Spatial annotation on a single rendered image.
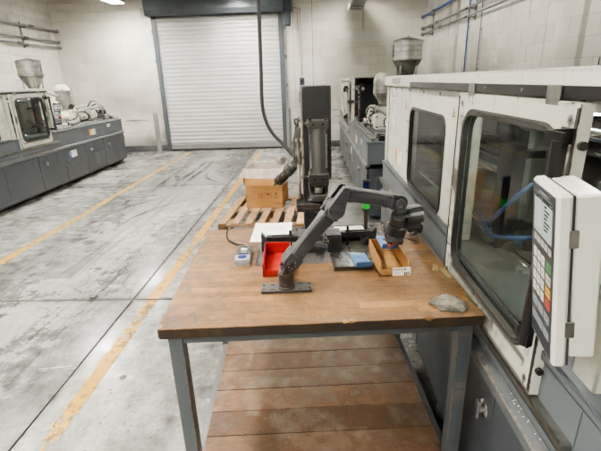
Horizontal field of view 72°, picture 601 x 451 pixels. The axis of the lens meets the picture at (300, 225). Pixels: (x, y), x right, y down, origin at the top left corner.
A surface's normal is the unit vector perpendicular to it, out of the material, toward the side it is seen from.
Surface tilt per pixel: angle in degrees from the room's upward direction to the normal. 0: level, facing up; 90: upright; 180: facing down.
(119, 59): 90
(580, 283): 90
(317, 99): 90
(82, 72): 90
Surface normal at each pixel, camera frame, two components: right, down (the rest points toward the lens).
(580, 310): -0.24, 0.33
